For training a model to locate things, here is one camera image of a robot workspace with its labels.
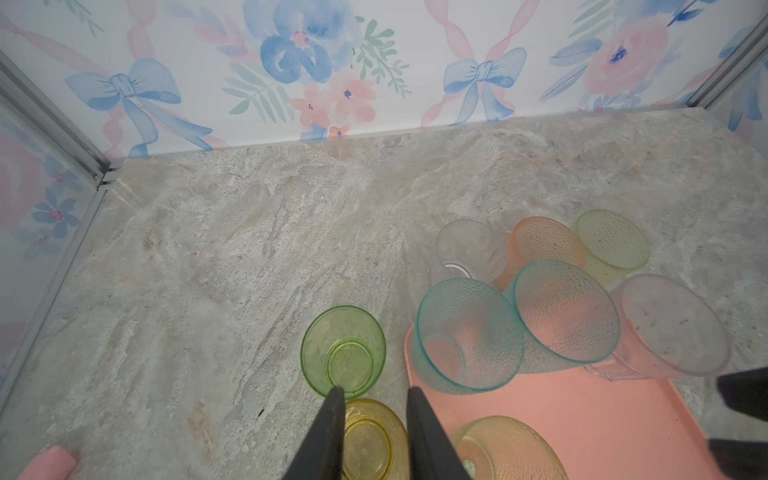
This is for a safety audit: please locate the yellow-green textured cup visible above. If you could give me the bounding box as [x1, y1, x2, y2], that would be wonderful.
[452, 416, 568, 479]

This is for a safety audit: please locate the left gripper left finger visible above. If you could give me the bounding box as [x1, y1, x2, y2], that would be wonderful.
[283, 387, 345, 480]

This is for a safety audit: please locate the small clear glass back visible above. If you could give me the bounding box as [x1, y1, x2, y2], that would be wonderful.
[430, 219, 508, 285]

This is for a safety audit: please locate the green glass cup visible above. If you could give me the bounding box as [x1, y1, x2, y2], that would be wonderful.
[300, 305, 387, 400]

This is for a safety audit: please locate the light green textured cup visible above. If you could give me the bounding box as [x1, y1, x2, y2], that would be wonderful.
[571, 209, 651, 286]

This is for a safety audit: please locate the clear textured cup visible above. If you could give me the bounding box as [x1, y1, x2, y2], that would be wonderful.
[586, 274, 731, 381]

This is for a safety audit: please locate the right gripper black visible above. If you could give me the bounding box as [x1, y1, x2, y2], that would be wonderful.
[708, 367, 768, 480]

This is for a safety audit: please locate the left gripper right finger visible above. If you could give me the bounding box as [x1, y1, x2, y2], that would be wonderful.
[406, 387, 470, 480]

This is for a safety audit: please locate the yellow glass cup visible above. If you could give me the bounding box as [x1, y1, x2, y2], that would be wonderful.
[342, 398, 411, 480]

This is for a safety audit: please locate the pink plastic tray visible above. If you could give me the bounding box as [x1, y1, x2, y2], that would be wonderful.
[404, 336, 724, 479]

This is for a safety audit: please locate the orange textured cup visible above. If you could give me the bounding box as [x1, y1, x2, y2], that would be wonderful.
[495, 216, 587, 291]

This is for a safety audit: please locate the pink toy pig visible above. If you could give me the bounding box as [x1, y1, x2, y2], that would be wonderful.
[17, 445, 77, 480]

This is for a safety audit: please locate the tall teal textured cup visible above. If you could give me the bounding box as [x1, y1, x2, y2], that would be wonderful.
[411, 278, 525, 395]

